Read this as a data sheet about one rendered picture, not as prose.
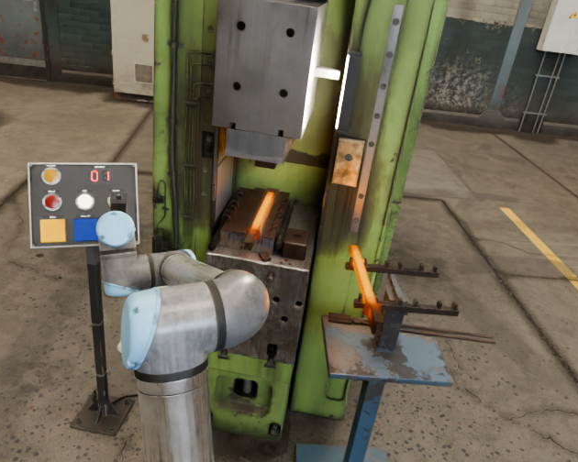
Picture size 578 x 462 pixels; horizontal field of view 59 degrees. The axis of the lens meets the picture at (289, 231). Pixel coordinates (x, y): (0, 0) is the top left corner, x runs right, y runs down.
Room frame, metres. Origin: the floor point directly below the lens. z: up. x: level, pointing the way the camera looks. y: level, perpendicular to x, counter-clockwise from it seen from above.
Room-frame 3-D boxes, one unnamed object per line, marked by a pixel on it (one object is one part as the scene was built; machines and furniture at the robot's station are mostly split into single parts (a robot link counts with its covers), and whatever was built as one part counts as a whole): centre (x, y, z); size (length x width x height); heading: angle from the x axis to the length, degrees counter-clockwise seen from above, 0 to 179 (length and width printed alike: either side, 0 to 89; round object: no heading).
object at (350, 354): (1.36, -0.37, 0.75); 0.40 x 0.30 x 0.02; 95
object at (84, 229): (1.46, 0.67, 1.01); 0.07 x 0.05 x 0.07; 110
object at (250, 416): (1.83, 0.08, 0.23); 0.55 x 0.37 x 0.47; 175
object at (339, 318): (1.47, -0.48, 0.77); 0.60 x 0.04 x 0.01; 89
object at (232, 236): (1.83, 0.13, 0.96); 0.42 x 0.20 x 0.09; 175
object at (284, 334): (1.83, 0.08, 0.69); 0.56 x 0.38 x 0.45; 175
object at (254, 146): (1.83, 0.13, 1.32); 0.42 x 0.20 x 0.10; 175
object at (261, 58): (1.82, 0.09, 1.56); 0.42 x 0.39 x 0.40; 175
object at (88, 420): (1.58, 0.71, 0.05); 0.22 x 0.22 x 0.09; 85
